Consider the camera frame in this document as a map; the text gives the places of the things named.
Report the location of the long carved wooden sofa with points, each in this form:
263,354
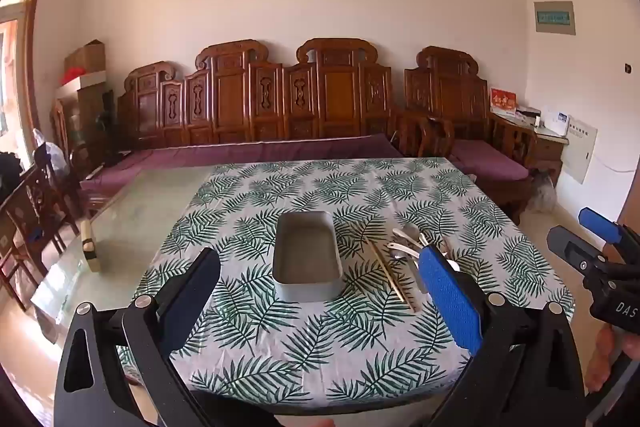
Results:
235,102

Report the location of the wooden dining chair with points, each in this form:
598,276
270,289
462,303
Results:
60,187
30,237

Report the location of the person's right hand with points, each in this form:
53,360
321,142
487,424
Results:
600,359

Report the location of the white electric panel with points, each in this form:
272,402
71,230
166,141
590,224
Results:
576,152

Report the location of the grey metal rectangular container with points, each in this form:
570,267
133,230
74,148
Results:
306,257

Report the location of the leaf-print tablecloth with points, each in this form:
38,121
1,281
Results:
300,357

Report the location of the white and blue carton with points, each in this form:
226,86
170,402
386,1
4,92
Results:
555,122

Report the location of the red gift box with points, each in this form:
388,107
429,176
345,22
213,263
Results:
503,101

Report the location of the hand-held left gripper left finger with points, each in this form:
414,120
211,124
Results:
197,302

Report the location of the long purple seat cushion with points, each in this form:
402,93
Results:
240,153

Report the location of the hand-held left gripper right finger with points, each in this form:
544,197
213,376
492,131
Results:
450,297

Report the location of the grey plastic bag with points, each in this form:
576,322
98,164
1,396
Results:
544,192

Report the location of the green wall sign box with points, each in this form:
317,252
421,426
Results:
554,18

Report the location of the white plastic bag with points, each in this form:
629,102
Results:
50,154

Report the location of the carved wooden armchair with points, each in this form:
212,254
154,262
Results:
445,92

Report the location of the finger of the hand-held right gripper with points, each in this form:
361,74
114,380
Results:
597,222
567,247

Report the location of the wooden side table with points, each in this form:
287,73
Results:
542,152

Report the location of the short purple seat cushion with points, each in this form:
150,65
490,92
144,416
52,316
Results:
492,159

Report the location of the dark clothing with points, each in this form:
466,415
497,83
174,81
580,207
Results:
10,174

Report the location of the golden chopstick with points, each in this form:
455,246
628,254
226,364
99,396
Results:
385,269
397,279

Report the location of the beige block with dark band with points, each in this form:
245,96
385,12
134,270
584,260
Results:
91,247

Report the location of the wooden window frame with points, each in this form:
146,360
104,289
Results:
30,57

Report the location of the red cloth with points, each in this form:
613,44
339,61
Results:
72,74

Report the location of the white flat box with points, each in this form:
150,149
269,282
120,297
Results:
82,83

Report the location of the dark wooden cabinet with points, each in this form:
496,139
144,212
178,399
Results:
87,117

